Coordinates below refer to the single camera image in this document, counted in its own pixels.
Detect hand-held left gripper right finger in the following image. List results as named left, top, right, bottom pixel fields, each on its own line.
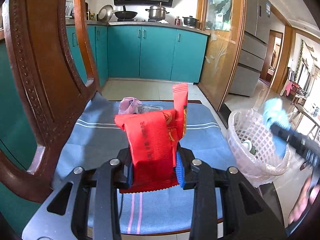
left=176, top=147, right=288, bottom=240

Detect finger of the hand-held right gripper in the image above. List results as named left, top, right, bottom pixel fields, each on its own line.
left=269, top=122, right=320, bottom=167

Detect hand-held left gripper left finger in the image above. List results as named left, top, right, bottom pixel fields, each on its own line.
left=22, top=148, right=134, bottom=240

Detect light blue face mask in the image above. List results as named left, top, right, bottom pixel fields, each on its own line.
left=262, top=98, right=290, bottom=159

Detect red snack packet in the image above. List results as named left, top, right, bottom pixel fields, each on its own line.
left=114, top=82, right=188, bottom=193

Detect white plastic wastebasket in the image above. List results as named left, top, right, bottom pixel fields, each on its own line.
left=226, top=108, right=292, bottom=188

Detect person's right hand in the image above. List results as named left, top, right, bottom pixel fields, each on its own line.
left=287, top=177, right=320, bottom=227

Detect wooden side table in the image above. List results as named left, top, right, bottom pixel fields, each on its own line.
left=290, top=102, right=320, bottom=140

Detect pink hanging garment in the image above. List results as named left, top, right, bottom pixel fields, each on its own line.
left=284, top=79, right=295, bottom=97

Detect clear plastic bin liner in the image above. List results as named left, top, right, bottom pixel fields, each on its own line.
left=226, top=108, right=292, bottom=188

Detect blue striped seat cushion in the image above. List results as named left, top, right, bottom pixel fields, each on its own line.
left=51, top=94, right=233, bottom=235

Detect lilac plastic bag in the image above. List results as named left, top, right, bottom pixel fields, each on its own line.
left=118, top=97, right=140, bottom=115

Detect clear plastic packet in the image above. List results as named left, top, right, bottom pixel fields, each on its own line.
left=136, top=102, right=163, bottom=114

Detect green hanging garland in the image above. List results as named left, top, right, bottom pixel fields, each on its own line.
left=294, top=39, right=305, bottom=82

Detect grey refrigerator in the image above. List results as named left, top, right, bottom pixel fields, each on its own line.
left=229, top=0, right=272, bottom=97

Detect wood framed glass door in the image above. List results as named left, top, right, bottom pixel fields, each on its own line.
left=196, top=0, right=247, bottom=113

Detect teal kitchen base cabinets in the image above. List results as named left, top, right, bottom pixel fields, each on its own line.
left=65, top=25, right=208, bottom=85

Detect carved wooden chair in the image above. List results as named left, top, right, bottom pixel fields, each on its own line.
left=0, top=0, right=285, bottom=240

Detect black casserole pot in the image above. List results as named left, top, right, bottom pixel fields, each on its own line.
left=182, top=16, right=200, bottom=28

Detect gas stove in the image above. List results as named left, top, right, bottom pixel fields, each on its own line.
left=117, top=17, right=168, bottom=23

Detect black wok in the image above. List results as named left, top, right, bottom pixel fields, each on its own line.
left=114, top=5, right=138, bottom=19

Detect steel stockpot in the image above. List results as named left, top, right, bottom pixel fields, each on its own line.
left=146, top=2, right=170, bottom=22

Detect steel wok lid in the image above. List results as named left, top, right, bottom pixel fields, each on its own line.
left=97, top=4, right=114, bottom=22

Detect white dish basket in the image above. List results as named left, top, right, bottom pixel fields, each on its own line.
left=65, top=0, right=74, bottom=19

